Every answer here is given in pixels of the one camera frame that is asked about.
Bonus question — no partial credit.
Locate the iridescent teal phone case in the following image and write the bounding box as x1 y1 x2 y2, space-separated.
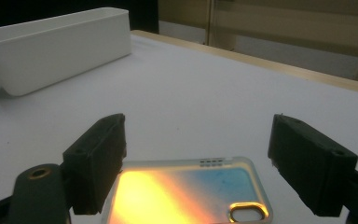
102 156 274 224

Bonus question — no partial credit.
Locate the white table sheet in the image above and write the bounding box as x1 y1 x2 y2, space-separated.
0 33 358 224

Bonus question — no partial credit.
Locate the white plastic container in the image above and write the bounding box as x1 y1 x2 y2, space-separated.
0 7 132 97

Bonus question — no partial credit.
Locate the wooden shelf unit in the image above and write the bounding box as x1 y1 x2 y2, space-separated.
158 0 358 86

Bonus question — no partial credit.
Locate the dark curtain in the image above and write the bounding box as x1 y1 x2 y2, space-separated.
0 0 160 35

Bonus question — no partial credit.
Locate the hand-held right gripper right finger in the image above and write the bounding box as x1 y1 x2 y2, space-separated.
267 113 358 217

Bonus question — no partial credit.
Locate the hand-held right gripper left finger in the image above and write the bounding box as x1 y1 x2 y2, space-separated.
62 113 128 217

